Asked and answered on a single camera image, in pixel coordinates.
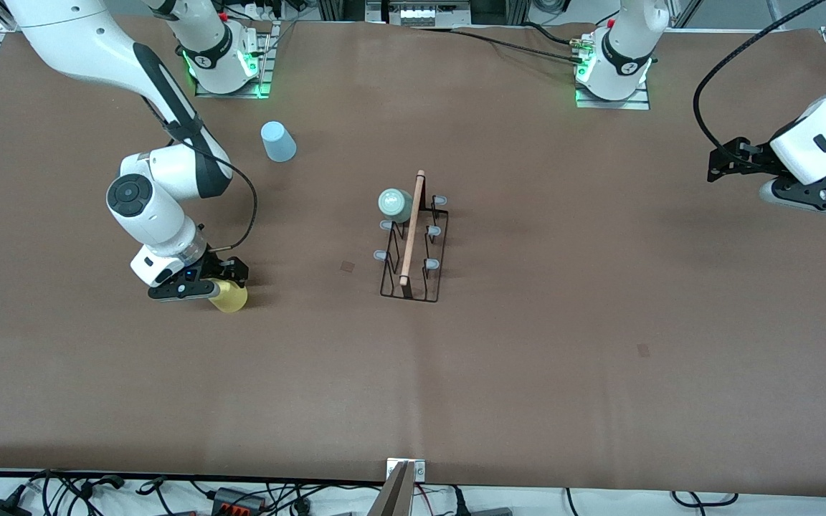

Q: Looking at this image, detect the brown table cover sheet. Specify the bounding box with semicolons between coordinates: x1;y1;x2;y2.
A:
0;14;826;499

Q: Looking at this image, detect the white power strip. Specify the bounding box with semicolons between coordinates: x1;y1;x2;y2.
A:
383;0;473;27

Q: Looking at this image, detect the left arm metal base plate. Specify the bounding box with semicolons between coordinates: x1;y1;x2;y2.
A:
574;75;651;110

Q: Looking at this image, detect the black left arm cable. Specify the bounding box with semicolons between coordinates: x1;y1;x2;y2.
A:
693;0;826;151

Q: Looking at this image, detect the pale green plastic cup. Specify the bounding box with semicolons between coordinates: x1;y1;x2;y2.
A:
378;188;414;224

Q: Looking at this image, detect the black wire cup holder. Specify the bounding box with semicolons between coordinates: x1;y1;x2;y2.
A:
373;170;450;303

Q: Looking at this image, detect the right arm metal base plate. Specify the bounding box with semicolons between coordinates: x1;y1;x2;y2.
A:
193;20;282;100

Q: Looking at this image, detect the grey camera mount bar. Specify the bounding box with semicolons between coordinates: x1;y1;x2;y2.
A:
366;462;417;516

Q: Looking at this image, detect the light blue plastic cup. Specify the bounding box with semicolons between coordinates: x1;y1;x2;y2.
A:
260;121;298;163

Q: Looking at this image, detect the black orange connector block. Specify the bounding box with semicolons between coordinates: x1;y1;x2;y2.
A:
211;487;268;514

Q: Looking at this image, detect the small metal mounting bracket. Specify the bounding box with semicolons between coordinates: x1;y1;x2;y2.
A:
386;459;427;482

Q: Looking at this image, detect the yellow plastic cup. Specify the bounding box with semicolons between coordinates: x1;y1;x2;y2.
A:
209;281;249;314

